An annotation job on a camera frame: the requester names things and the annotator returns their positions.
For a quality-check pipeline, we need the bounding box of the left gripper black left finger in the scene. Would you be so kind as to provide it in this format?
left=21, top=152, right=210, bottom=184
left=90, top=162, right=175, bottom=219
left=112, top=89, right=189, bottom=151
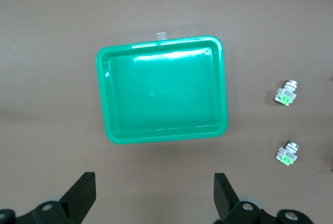
left=0, top=171, right=97, bottom=224

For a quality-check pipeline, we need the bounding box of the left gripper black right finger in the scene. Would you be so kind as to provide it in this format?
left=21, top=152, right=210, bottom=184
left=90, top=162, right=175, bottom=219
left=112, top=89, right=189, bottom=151
left=213, top=172, right=313, bottom=224

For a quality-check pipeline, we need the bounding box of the green push button white body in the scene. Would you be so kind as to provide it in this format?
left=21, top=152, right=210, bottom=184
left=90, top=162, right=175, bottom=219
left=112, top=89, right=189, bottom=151
left=275, top=140, right=300, bottom=167
left=273, top=79, right=299, bottom=107

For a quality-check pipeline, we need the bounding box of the green plastic tray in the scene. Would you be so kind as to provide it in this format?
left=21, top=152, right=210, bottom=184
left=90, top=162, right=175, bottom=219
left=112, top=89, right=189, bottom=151
left=95, top=35, right=229, bottom=145

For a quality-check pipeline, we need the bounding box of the brown table cover sheet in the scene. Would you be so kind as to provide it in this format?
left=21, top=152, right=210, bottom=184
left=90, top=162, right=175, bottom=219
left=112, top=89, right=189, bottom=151
left=0, top=0, right=333, bottom=224

